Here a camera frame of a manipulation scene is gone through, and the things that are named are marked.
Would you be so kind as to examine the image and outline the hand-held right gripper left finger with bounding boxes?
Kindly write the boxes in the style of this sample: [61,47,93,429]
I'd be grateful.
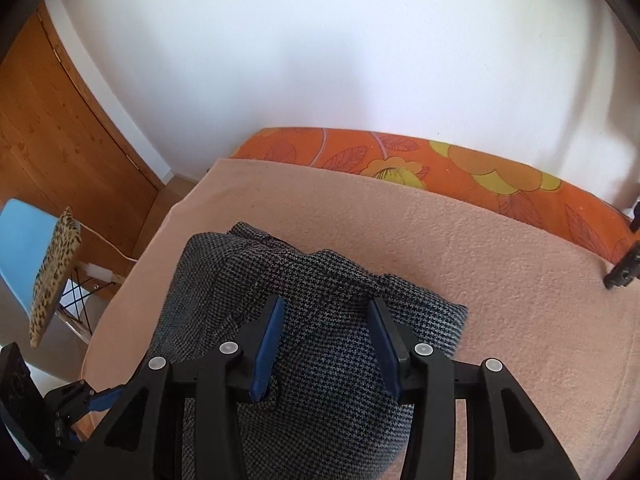
[75,296,286,480]

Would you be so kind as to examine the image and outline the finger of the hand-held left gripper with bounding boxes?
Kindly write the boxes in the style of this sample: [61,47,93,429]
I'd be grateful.
[46,379,129,417]
[54,412,90,454]

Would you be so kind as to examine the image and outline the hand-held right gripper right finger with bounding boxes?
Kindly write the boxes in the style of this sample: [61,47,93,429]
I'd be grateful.
[367,297,582,480]

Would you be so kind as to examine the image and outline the grey houndstooth pants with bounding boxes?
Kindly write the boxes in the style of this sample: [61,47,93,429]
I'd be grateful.
[149,220,469,480]

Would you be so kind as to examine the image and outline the leopard print cushion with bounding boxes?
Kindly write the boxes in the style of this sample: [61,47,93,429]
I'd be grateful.
[28,206,82,349]

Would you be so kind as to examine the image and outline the peach blanket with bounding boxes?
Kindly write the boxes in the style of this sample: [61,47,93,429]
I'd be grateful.
[79,157,640,480]

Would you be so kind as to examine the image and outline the blue chair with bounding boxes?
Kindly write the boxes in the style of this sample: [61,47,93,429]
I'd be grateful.
[0,198,123,347]

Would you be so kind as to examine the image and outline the wooden door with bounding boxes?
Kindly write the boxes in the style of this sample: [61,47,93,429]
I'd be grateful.
[0,2,162,281]

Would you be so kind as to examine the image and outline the white cable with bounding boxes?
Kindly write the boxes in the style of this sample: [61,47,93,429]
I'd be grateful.
[79,224,139,264]

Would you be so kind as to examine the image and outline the white door frame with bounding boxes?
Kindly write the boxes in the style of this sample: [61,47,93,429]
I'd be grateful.
[44,0,173,183]

